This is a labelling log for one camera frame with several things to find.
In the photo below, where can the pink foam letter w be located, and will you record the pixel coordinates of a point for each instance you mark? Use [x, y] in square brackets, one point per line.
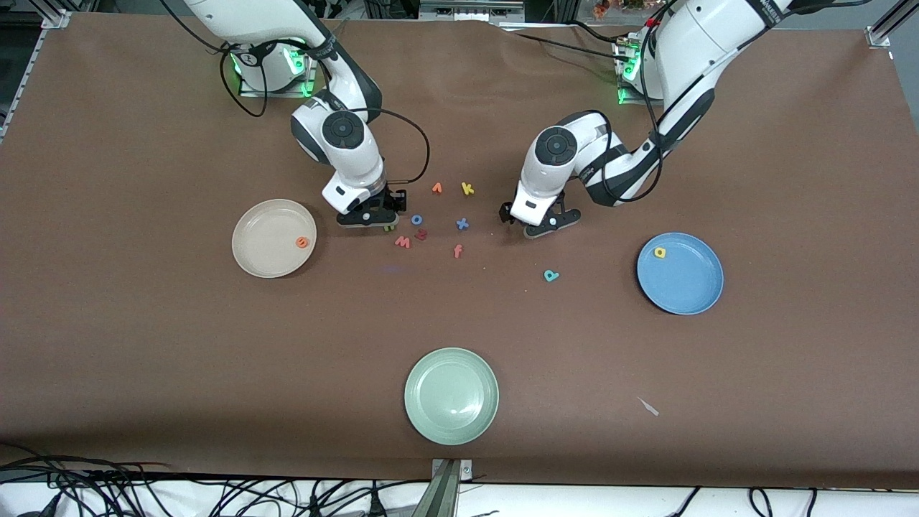
[402, 243]

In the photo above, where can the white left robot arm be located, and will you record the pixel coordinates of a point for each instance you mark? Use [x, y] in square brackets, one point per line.
[689, 50]

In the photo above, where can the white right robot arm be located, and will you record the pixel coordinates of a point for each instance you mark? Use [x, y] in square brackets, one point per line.
[352, 154]

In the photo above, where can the beige brown plate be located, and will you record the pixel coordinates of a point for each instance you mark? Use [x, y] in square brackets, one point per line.
[273, 248]

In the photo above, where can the blue plate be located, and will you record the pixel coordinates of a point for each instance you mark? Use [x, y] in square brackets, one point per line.
[682, 283]

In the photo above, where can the pale green plate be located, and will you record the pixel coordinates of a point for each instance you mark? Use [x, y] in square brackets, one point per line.
[451, 396]

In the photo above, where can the small grey paper scrap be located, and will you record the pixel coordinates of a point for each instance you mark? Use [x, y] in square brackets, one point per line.
[648, 406]

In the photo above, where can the brown table cover sheet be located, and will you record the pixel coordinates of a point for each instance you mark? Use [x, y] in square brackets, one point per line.
[179, 345]

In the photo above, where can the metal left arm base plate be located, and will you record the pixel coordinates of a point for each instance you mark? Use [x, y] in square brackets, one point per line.
[628, 99]

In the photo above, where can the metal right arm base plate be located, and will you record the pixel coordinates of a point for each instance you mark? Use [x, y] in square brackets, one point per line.
[251, 92]

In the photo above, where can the silver frame rail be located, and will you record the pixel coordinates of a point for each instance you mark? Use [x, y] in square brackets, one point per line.
[467, 13]

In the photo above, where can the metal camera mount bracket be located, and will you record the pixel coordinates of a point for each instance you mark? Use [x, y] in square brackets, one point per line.
[445, 495]

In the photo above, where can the aluminium frame corner profile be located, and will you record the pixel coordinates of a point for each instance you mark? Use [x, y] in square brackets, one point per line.
[879, 36]

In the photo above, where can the aluminium frame corner bracket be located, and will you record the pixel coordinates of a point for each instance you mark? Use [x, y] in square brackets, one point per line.
[56, 19]

